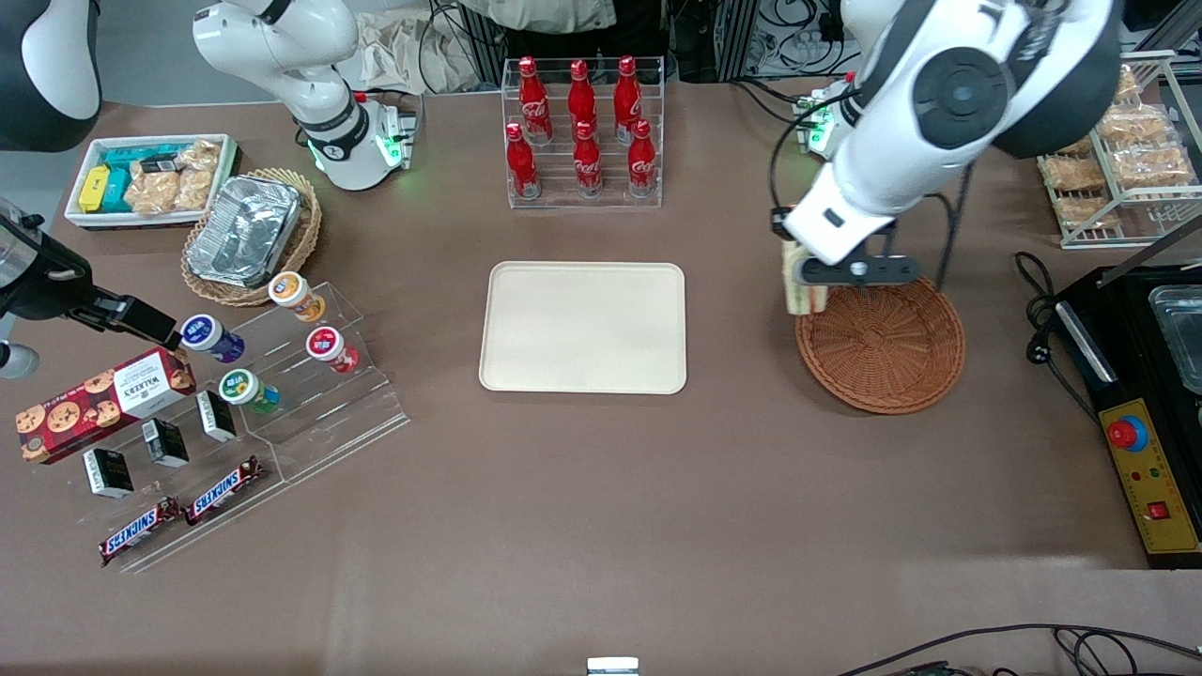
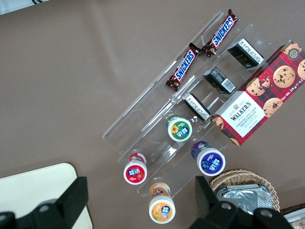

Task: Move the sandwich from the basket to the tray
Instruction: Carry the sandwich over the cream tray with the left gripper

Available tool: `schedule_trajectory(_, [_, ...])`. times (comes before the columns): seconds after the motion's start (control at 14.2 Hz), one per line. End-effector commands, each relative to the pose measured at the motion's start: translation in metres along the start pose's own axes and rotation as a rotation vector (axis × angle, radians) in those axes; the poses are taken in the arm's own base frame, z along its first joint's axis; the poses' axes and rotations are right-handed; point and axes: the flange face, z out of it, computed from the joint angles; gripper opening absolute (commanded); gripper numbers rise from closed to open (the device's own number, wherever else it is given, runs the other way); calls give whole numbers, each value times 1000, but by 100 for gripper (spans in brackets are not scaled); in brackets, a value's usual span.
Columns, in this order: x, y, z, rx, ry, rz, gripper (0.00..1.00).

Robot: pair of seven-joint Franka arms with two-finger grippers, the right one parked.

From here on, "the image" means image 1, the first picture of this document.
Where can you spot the triangular sandwich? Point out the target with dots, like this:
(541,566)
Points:
(806,299)

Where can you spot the golden snack bag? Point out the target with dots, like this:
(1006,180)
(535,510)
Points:
(152,192)
(193,188)
(202,153)

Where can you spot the orange lid yogurt cup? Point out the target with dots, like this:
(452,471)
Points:
(293,293)

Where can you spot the round brown wicker basket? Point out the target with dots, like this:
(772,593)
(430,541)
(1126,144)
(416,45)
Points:
(883,357)

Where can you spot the teal small box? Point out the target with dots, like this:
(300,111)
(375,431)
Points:
(119,188)

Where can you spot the yellow control panel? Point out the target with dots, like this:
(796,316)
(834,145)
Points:
(1155,488)

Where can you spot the clear acrylic bottle rack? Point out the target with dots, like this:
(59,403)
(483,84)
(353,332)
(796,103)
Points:
(563,202)

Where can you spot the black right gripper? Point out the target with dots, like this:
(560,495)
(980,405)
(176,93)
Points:
(45,284)

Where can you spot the red emergency stop button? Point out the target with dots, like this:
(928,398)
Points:
(1125,433)

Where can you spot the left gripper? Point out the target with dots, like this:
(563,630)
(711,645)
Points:
(779,223)

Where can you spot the clear acrylic stepped stand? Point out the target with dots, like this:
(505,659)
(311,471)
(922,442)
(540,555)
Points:
(329,422)
(188,545)

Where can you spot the aluminium foil container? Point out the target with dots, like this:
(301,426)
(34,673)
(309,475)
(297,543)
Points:
(244,230)

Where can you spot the teal long box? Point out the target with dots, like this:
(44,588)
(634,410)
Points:
(131,153)

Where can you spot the white plastic bin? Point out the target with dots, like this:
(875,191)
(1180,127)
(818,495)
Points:
(80,221)

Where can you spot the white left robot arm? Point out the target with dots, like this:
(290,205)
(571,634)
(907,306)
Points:
(901,122)

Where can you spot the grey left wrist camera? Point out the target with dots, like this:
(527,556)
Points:
(859,270)

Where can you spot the small black carton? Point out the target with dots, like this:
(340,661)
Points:
(108,472)
(165,442)
(216,415)

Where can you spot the beige cloth bag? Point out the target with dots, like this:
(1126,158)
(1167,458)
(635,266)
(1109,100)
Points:
(394,56)

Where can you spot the black appliance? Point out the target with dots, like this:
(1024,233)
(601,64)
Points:
(1127,366)

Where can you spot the Snickers chocolate bar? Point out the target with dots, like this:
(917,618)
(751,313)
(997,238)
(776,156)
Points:
(223,490)
(141,530)

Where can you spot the aluminium frame post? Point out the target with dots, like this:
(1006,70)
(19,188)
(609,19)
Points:
(488,56)

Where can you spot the red lid yogurt cup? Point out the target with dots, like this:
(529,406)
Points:
(329,347)

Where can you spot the cream plastic tray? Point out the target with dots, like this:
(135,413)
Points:
(582,329)

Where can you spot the blue lid yogurt cup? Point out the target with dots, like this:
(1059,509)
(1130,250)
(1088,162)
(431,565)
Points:
(207,335)

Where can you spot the packaged fried bread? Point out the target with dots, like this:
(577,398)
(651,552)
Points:
(1087,211)
(1075,173)
(1128,83)
(1150,165)
(1138,122)
(1080,146)

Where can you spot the red cookie box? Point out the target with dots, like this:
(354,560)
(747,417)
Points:
(103,404)

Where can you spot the oval light wicker basket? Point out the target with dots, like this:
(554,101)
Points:
(305,235)

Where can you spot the red cola bottle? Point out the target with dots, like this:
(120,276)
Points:
(522,164)
(627,94)
(642,161)
(582,94)
(533,103)
(588,164)

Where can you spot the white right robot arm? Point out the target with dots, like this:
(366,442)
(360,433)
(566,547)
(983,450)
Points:
(282,47)

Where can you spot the yellow small box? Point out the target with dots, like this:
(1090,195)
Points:
(94,188)

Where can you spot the green lid yogurt cup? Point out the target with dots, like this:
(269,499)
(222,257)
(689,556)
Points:
(244,389)

